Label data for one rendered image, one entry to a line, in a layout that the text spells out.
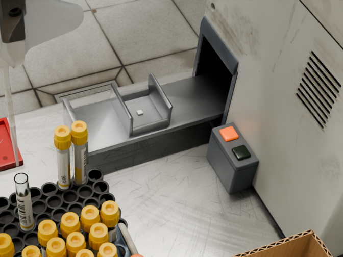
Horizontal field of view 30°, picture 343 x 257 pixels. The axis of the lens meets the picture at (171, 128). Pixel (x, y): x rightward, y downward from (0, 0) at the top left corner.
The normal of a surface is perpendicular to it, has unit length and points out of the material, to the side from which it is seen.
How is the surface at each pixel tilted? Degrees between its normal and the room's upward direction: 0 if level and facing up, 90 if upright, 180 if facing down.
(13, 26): 112
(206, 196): 0
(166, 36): 0
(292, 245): 89
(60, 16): 92
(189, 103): 0
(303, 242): 89
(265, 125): 90
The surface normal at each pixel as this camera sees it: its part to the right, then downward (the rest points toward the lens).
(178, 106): 0.10, -0.65
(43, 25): 0.40, 0.74
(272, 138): -0.90, 0.26
